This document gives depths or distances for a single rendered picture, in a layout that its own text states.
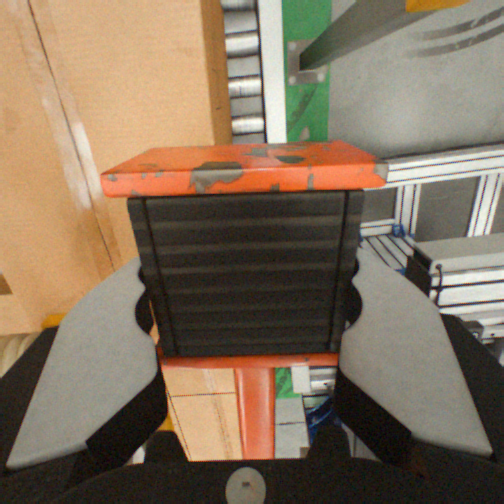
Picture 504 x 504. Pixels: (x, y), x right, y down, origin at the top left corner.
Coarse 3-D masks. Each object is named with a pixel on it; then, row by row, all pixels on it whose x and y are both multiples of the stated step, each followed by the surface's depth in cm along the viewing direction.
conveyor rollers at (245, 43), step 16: (224, 0) 65; (240, 0) 65; (240, 32) 69; (256, 32) 68; (240, 48) 69; (256, 48) 69; (240, 80) 72; (256, 80) 72; (240, 96) 75; (256, 96) 76; (240, 128) 77; (256, 128) 77
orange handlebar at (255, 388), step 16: (240, 368) 14; (256, 368) 14; (272, 368) 14; (240, 384) 15; (256, 384) 15; (272, 384) 15; (240, 400) 16; (256, 400) 15; (272, 400) 16; (240, 416) 16; (256, 416) 16; (272, 416) 16; (240, 432) 17; (256, 432) 17; (272, 432) 17; (256, 448) 18; (272, 448) 18
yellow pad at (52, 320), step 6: (48, 318) 29; (54, 318) 29; (60, 318) 29; (42, 324) 29; (48, 324) 29; (54, 324) 29; (42, 330) 29; (168, 414) 37; (168, 420) 37; (162, 426) 36; (168, 426) 37
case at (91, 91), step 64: (0, 0) 34; (64, 0) 34; (128, 0) 34; (192, 0) 34; (0, 64) 37; (64, 64) 37; (128, 64) 37; (192, 64) 37; (0, 128) 40; (64, 128) 40; (128, 128) 40; (192, 128) 40; (0, 192) 45; (64, 192) 45; (0, 256) 50; (64, 256) 50; (128, 256) 50
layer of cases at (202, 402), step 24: (0, 288) 108; (0, 312) 107; (168, 384) 125; (192, 384) 125; (216, 384) 125; (192, 408) 133; (216, 408) 133; (192, 432) 141; (216, 432) 141; (192, 456) 151; (216, 456) 151; (240, 456) 151
